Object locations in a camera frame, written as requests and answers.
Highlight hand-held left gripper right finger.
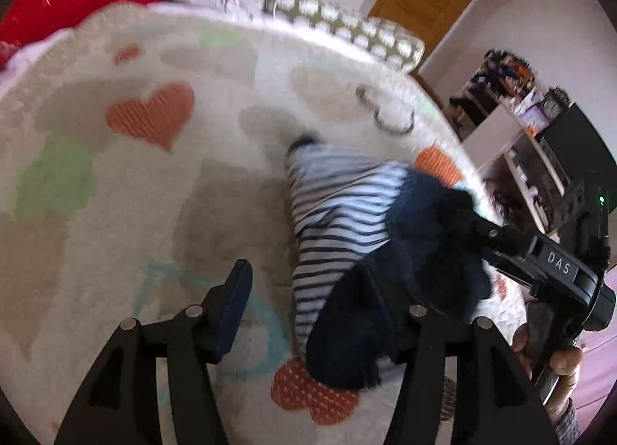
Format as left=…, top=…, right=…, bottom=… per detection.
left=383, top=304, right=560, bottom=445

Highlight navy pants with striped lining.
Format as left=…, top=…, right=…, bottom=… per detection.
left=287, top=134, right=493, bottom=391

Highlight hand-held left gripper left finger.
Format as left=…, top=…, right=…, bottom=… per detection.
left=53, top=259, right=254, bottom=445

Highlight white shelf unit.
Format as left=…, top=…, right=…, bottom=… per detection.
left=442, top=50, right=579, bottom=234

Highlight person's right hand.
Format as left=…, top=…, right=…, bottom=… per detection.
left=512, top=324, right=585, bottom=423

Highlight black television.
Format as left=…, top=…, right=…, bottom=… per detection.
left=536, top=103, right=614, bottom=186

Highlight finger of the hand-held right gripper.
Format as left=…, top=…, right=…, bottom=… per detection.
left=481, top=251, right=537, bottom=290
left=464, top=215, right=534, bottom=259

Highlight heart printed quilt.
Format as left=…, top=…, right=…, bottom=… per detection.
left=0, top=4, right=531, bottom=445

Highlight person's right forearm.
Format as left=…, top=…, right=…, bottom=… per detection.
left=548, top=399, right=582, bottom=445

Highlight green polka dot pillow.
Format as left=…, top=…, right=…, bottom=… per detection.
left=263, top=0, right=426, bottom=73

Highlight dark table clock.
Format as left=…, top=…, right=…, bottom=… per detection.
left=541, top=87, right=573, bottom=121

